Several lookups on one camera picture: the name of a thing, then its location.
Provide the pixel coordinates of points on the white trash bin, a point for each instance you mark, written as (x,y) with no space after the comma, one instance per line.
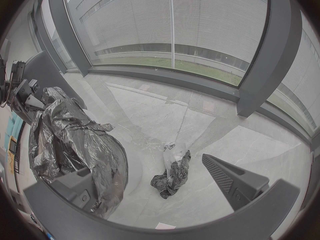
(134,174)

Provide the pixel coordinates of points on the dark grey round chair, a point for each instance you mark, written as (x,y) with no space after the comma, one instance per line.
(55,76)

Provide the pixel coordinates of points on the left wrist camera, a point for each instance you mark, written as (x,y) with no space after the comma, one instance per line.
(35,86)

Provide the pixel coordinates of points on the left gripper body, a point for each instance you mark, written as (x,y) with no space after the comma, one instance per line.
(21,95)

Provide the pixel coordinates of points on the black plastic bag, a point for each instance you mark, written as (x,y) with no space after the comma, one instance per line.
(82,139)

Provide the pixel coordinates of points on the clear printed wrapper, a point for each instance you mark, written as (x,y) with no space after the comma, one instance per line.
(172,151)

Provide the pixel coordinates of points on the window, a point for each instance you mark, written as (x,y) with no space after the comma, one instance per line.
(200,21)

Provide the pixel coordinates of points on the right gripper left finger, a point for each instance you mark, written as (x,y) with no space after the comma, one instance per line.
(77,186)

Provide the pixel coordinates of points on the black plastic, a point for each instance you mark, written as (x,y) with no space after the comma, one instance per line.
(175,177)

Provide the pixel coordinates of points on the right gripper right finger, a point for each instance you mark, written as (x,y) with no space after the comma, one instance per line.
(240,184)

